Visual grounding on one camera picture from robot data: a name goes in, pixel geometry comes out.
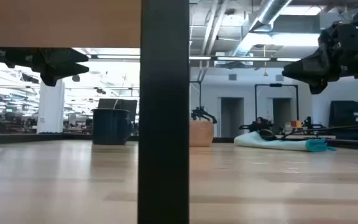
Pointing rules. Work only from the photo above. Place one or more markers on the teal cloth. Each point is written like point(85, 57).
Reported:
point(317, 145)

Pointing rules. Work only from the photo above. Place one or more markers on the yellow background mug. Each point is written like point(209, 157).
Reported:
point(297, 124)

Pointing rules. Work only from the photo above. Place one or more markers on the black equipment case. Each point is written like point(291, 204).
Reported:
point(350, 113)

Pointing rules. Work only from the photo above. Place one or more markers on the silver ventilation duct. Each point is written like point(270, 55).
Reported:
point(269, 14)

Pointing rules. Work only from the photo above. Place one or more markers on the black background robot arm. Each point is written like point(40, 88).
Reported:
point(202, 113)
point(253, 126)

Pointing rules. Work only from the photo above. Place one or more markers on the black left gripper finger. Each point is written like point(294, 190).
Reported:
point(64, 56)
point(57, 71)

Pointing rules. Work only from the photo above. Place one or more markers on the white pillar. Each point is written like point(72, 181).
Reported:
point(51, 109)

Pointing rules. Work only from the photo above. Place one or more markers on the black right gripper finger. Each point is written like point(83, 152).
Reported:
point(309, 63)
point(317, 82)

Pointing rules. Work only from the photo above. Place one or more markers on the peach cup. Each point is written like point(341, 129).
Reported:
point(201, 133)

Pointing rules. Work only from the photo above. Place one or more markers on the white folded cloth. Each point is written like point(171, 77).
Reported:
point(253, 143)

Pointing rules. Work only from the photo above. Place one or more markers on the black frame stand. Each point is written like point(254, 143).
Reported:
point(255, 102)

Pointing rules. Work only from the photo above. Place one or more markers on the wooden shelf board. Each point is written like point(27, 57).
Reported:
point(57, 23)

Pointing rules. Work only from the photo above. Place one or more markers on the black shelf post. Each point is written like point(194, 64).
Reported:
point(163, 124)

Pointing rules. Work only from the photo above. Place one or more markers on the black computer monitor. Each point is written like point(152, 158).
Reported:
point(129, 107)
point(106, 103)

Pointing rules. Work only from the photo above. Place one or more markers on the dark blue mug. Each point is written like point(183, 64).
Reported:
point(110, 127)

